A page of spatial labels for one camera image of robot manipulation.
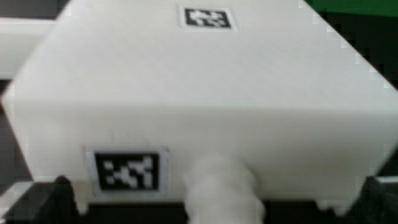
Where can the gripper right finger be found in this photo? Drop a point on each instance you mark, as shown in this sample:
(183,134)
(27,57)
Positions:
(377,210)

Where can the white cabinet body box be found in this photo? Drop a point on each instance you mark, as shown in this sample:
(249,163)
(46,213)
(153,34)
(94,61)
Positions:
(199,101)

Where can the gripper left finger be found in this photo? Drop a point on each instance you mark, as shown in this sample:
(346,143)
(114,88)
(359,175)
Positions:
(37,203)

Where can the white front fence bar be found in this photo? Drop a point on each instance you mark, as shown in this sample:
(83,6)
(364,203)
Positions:
(21,34)

